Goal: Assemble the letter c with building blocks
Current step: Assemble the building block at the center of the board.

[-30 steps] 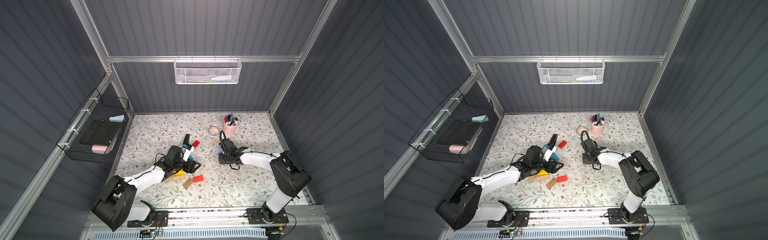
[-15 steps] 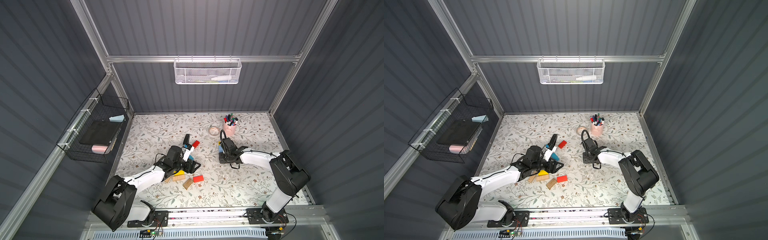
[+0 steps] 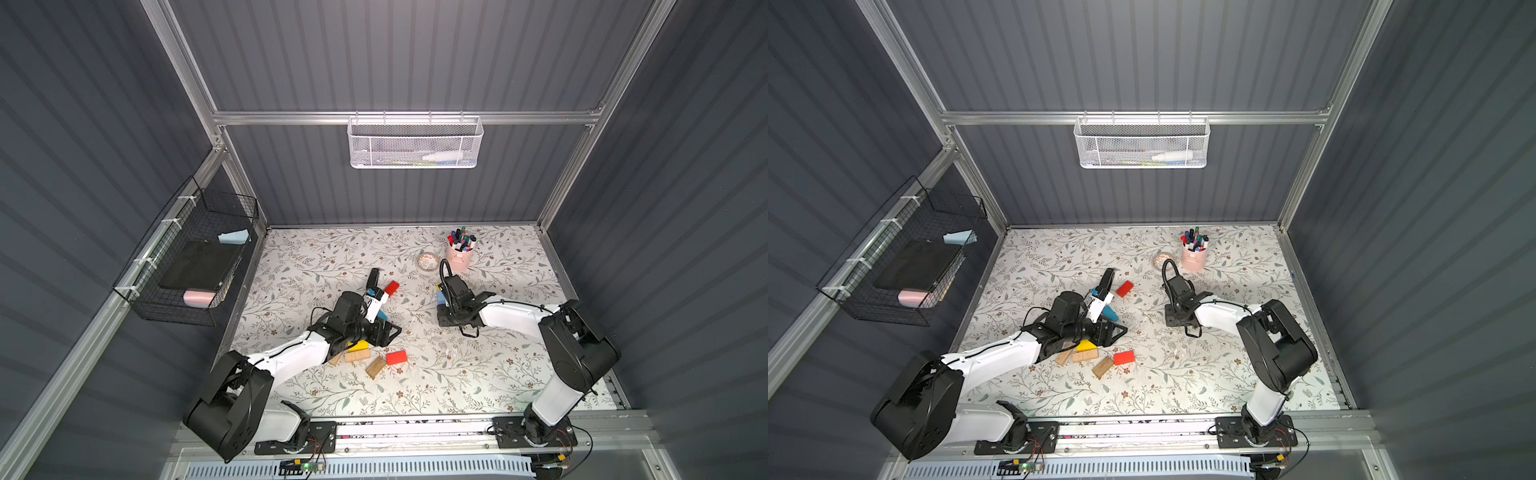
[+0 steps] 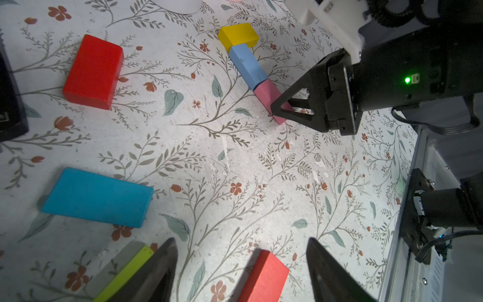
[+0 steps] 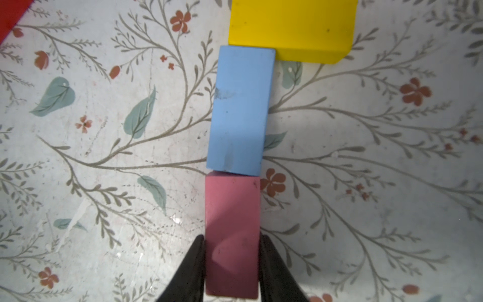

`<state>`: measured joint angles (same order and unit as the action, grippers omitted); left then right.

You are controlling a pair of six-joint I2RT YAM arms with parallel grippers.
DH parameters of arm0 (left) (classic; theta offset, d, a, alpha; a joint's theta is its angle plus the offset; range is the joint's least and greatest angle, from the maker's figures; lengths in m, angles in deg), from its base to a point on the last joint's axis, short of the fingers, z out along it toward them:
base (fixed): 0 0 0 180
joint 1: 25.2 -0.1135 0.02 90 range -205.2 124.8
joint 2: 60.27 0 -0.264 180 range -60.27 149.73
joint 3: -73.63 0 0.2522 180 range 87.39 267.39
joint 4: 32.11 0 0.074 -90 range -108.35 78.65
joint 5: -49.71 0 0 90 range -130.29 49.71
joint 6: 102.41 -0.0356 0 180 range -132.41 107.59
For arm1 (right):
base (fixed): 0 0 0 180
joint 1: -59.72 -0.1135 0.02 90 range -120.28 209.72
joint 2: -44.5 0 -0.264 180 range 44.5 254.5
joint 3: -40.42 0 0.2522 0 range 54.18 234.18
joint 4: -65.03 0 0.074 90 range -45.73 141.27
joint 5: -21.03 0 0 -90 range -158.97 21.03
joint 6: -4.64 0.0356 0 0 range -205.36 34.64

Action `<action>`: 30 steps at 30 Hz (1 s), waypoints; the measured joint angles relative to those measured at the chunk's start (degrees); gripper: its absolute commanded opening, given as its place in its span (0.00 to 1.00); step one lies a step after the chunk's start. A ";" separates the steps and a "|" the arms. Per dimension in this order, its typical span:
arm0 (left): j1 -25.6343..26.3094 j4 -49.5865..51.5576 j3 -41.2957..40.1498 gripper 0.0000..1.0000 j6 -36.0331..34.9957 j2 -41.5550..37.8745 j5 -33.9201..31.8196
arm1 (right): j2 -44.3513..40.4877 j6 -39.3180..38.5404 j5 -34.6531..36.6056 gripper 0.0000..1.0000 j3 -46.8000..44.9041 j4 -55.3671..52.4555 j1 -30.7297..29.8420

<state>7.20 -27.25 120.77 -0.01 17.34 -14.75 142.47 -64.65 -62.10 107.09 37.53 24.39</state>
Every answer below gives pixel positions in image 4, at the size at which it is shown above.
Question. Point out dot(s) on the light blue block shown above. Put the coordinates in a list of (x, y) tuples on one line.
[(247, 65)]

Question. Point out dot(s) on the red block near stapler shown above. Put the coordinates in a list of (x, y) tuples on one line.
[(93, 77)]

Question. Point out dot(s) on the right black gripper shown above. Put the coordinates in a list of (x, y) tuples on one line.
[(436, 62)]

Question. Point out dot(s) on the pink block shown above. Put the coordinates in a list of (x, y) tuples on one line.
[(267, 93)]

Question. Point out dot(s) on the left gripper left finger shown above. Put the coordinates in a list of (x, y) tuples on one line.
[(155, 279)]

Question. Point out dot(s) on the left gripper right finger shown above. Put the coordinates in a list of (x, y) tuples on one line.
[(330, 281)]

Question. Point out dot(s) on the teal block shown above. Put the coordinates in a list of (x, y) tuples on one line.
[(90, 196)]

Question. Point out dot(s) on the yellow block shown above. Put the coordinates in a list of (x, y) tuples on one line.
[(238, 34)]

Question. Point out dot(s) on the lime green block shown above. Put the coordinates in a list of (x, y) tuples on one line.
[(119, 270)]

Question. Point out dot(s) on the red block lower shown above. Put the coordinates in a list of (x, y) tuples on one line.
[(266, 281)]

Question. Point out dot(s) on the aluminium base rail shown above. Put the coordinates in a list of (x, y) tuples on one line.
[(444, 160)]

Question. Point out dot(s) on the black stapler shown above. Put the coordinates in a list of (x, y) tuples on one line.
[(13, 115)]

